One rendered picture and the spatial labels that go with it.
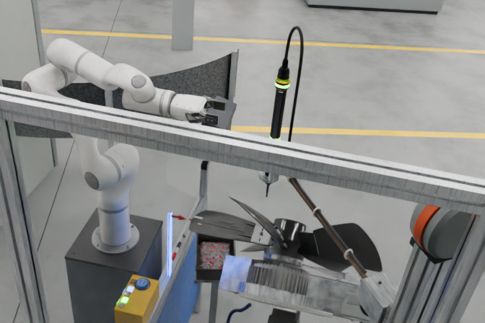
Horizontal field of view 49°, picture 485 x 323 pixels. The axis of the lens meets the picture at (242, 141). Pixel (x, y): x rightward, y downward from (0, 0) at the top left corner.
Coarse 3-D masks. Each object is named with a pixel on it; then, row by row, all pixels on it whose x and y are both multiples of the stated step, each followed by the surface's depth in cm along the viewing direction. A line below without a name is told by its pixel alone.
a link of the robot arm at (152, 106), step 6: (156, 90) 170; (162, 90) 171; (126, 96) 170; (156, 96) 169; (126, 102) 171; (132, 102) 170; (138, 102) 168; (144, 102) 168; (150, 102) 168; (156, 102) 169; (126, 108) 173; (132, 108) 172; (138, 108) 171; (144, 108) 170; (150, 108) 170; (156, 108) 169; (156, 114) 172
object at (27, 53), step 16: (0, 0) 305; (16, 0) 320; (32, 0) 336; (0, 16) 308; (16, 16) 323; (32, 16) 340; (0, 32) 311; (16, 32) 326; (32, 32) 344; (0, 48) 314; (16, 48) 329; (32, 48) 347; (0, 64) 316; (16, 64) 332; (32, 64) 351; (0, 80) 319; (16, 80) 336
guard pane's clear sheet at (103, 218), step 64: (64, 192) 101; (128, 192) 98; (192, 192) 94; (256, 192) 91; (320, 192) 88; (0, 256) 116; (64, 256) 111; (128, 256) 107; (192, 256) 103; (256, 256) 99; (320, 256) 95; (384, 256) 92; (448, 256) 89; (0, 320) 130; (64, 320) 124; (128, 320) 118; (192, 320) 113; (256, 320) 109; (320, 320) 104; (384, 320) 100
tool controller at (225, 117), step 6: (228, 102) 261; (234, 102) 263; (210, 108) 252; (228, 108) 257; (234, 108) 259; (216, 114) 250; (222, 114) 252; (228, 114) 253; (222, 120) 247; (228, 120) 249; (210, 126) 243; (216, 126) 242; (222, 126) 244; (228, 126) 257
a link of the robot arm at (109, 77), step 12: (84, 60) 176; (96, 60) 176; (84, 72) 176; (96, 72) 174; (108, 72) 169; (120, 72) 165; (132, 72) 165; (96, 84) 177; (108, 84) 170; (120, 84) 164; (132, 84) 163; (144, 84) 163; (132, 96) 166; (144, 96) 164
